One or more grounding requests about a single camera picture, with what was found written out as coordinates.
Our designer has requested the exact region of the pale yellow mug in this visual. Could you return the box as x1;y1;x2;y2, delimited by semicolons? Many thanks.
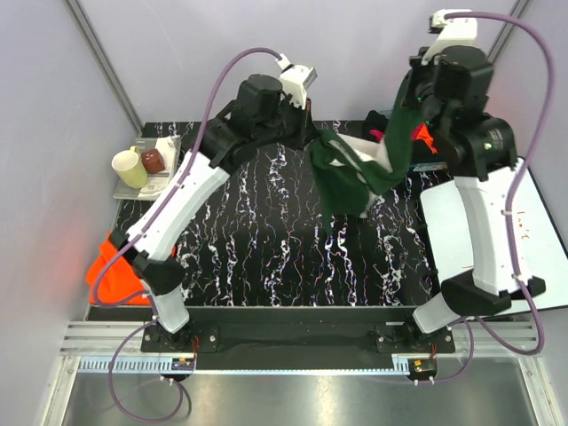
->
111;146;147;189

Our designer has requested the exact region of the whiteboard with red writing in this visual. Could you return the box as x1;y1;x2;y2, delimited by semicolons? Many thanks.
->
420;172;567;310

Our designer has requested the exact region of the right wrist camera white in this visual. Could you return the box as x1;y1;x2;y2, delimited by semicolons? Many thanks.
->
426;9;477;57

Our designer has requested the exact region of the magenta garment in basket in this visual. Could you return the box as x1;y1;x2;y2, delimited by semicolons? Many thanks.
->
369;130;384;143

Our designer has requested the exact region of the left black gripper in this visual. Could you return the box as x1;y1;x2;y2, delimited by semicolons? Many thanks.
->
252;91;318;149

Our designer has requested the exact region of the black garment in basket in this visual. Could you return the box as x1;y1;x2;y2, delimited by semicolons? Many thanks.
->
361;110;390;143

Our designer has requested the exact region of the white green Charlie Brown t-shirt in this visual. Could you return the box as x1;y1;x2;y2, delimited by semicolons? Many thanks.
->
307;75;423;233

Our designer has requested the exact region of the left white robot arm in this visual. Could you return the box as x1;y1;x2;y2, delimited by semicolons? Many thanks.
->
110;66;317;351

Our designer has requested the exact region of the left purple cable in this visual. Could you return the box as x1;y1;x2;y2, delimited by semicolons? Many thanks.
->
91;47;285;421

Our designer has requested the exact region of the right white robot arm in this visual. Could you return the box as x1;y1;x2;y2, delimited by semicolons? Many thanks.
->
402;45;546;352

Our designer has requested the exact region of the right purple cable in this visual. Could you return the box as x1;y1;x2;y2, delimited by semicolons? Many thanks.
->
367;12;556;385

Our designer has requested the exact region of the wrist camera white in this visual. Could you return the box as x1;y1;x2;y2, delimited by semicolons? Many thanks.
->
426;9;477;57
276;53;318;110

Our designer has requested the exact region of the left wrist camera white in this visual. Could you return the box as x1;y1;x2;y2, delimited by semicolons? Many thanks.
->
276;53;318;110

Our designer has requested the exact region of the purple cable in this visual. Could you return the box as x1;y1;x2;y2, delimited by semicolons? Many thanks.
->
367;12;556;385
91;47;285;421

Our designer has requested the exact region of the folded orange t-shirt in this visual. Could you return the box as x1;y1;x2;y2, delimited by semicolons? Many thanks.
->
84;231;178;307

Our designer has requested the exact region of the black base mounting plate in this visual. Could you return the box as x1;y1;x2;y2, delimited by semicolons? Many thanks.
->
141;307;455;354

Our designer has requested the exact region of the orange t-shirt in basket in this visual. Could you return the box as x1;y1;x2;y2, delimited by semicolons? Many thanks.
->
411;123;438;154

